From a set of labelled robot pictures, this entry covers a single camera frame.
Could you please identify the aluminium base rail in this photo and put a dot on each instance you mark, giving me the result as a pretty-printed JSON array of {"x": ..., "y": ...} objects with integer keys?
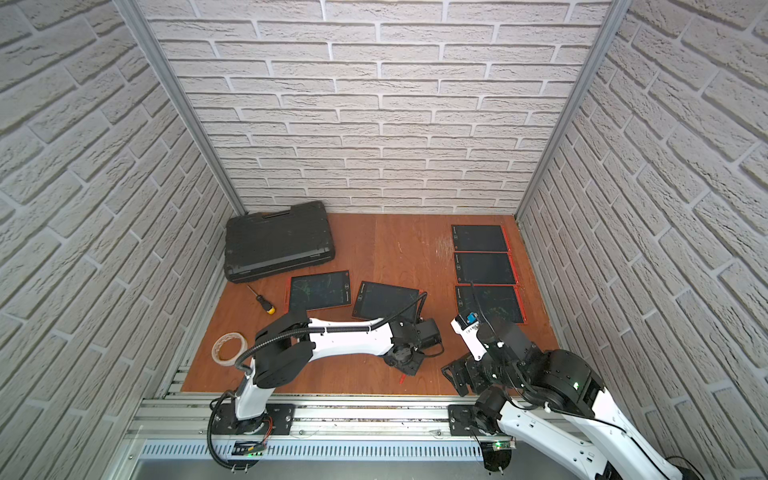
[{"x": 325, "y": 428}]

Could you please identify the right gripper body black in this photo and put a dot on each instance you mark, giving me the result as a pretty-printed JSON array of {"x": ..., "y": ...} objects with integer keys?
[{"x": 497, "y": 375}]

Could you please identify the black plastic tool case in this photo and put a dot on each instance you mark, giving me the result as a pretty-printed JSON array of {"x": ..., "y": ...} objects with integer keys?
[{"x": 259, "y": 245}]

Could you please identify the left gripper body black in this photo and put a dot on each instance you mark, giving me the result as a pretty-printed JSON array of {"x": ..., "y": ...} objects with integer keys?
[{"x": 402, "y": 359}]

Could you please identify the black screwdriver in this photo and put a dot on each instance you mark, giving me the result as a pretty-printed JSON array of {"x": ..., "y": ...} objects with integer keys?
[{"x": 266, "y": 305}]

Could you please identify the white tape roll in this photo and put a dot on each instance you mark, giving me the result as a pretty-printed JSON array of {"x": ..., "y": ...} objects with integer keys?
[{"x": 227, "y": 348}]

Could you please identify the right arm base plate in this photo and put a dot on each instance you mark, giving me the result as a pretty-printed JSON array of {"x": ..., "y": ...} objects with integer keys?
[{"x": 462, "y": 420}]

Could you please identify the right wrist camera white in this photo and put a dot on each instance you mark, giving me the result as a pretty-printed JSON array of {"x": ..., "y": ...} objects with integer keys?
[{"x": 467, "y": 326}]

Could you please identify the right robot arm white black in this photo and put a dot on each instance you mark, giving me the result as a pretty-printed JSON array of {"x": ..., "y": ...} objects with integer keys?
[{"x": 551, "y": 400}]

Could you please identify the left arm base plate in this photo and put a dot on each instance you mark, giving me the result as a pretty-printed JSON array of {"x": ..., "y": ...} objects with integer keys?
[{"x": 278, "y": 416}]

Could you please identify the writing tablet red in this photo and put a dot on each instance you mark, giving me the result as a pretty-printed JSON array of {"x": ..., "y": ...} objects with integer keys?
[
  {"x": 320, "y": 291},
  {"x": 377, "y": 300}
]

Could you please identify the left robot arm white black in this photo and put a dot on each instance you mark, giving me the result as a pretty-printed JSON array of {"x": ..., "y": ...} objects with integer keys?
[{"x": 286, "y": 346}]

